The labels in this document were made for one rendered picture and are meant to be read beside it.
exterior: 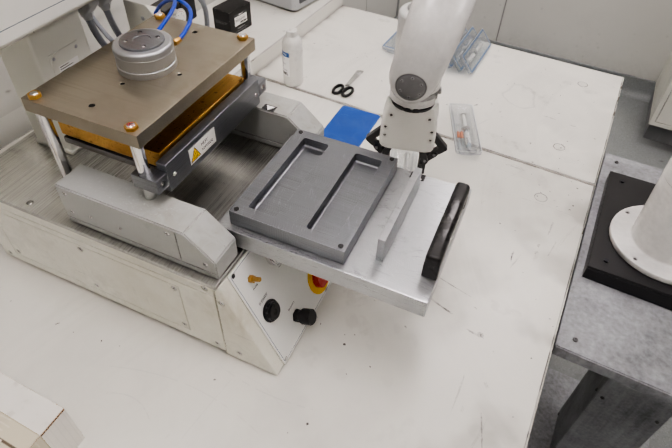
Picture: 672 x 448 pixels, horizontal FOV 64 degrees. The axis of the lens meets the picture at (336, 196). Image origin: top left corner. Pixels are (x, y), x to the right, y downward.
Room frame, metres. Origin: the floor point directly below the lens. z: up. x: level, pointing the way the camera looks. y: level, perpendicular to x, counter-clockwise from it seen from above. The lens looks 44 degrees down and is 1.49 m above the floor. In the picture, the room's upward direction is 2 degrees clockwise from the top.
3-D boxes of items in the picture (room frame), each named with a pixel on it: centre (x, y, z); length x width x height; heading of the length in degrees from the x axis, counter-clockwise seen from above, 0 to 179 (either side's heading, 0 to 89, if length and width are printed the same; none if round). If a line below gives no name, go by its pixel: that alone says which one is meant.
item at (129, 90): (0.68, 0.29, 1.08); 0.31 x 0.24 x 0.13; 158
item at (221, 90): (0.66, 0.26, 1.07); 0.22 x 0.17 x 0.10; 158
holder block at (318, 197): (0.55, 0.02, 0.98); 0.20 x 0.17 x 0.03; 158
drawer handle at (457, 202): (0.48, -0.15, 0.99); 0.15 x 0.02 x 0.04; 158
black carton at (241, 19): (1.40, 0.30, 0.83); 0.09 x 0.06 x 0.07; 149
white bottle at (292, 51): (1.20, 0.12, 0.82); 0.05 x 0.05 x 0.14
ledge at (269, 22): (1.37, 0.32, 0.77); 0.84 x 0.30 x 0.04; 154
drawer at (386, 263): (0.53, -0.02, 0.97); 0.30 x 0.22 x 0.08; 68
